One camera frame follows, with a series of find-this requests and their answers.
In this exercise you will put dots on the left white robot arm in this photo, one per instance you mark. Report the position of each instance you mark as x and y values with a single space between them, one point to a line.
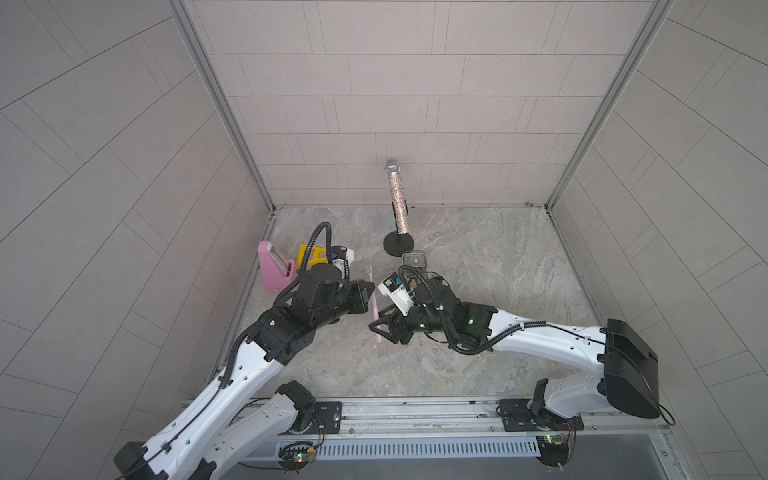
207 440

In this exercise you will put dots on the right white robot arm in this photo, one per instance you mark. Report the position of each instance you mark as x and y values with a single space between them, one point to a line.
614 366

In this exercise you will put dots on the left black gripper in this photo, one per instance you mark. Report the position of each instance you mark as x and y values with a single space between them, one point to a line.
361 297

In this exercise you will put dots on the pink metronome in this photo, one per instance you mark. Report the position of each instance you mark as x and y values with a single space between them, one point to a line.
277 271

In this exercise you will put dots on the rhinestone silver microphone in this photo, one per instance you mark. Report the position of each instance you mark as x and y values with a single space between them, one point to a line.
399 203

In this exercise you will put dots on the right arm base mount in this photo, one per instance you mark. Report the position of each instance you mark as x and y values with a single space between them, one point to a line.
516 416

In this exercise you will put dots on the left controller board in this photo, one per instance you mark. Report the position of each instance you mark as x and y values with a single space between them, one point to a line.
295 456

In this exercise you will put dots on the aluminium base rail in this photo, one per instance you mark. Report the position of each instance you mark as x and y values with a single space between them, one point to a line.
436 428

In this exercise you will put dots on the yellow triangular block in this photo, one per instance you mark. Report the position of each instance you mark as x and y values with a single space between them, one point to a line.
317 256

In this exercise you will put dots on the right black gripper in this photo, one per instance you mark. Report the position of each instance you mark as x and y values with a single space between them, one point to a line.
403 324

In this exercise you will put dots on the pink toothbrush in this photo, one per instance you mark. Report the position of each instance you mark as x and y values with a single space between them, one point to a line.
373 307

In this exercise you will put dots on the black microphone stand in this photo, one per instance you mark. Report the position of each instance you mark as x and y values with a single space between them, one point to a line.
396 243

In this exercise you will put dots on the right controller board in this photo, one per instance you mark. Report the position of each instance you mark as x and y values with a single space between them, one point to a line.
555 450

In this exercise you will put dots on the controller board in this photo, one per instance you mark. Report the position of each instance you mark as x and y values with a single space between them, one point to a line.
295 456
555 450

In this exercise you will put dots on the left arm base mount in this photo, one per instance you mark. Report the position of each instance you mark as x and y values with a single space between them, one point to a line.
325 418

